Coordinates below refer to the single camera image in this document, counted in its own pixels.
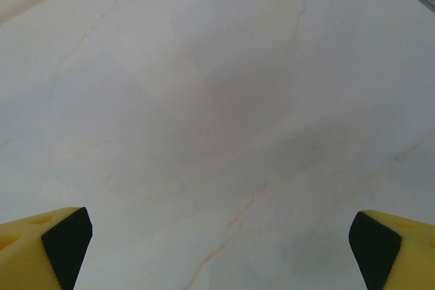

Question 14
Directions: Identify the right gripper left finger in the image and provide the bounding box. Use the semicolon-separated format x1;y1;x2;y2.
0;206;93;290

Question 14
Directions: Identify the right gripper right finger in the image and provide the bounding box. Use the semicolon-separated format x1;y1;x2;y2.
349;209;435;290

